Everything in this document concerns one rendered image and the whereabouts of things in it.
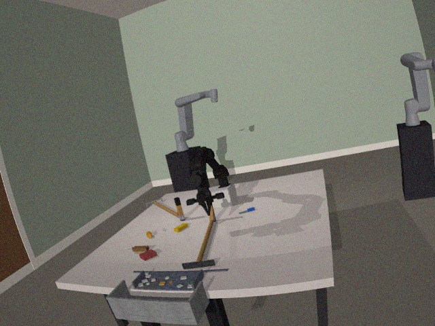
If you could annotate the red rectangular block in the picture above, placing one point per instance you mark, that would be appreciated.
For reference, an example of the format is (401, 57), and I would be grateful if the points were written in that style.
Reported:
(147, 255)

